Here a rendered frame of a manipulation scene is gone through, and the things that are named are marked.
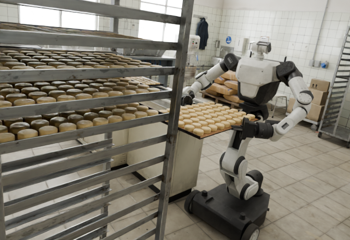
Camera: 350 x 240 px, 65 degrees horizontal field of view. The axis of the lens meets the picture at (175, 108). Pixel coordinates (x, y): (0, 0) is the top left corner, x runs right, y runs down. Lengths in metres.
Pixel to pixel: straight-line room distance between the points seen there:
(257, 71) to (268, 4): 4.94
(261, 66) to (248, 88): 0.18
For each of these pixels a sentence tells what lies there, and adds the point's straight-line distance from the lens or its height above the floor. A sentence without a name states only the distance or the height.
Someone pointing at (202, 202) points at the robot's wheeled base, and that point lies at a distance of 2.30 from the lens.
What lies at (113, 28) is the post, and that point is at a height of 1.44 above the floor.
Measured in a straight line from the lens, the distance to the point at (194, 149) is 2.42.
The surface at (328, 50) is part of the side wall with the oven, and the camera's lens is 5.94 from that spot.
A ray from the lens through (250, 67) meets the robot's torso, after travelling 1.94.
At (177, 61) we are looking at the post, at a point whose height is 1.36.
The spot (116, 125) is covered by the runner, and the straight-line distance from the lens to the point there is 0.93.
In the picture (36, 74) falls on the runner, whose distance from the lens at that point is 0.77.
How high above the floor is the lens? 1.47
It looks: 16 degrees down
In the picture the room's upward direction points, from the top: 7 degrees clockwise
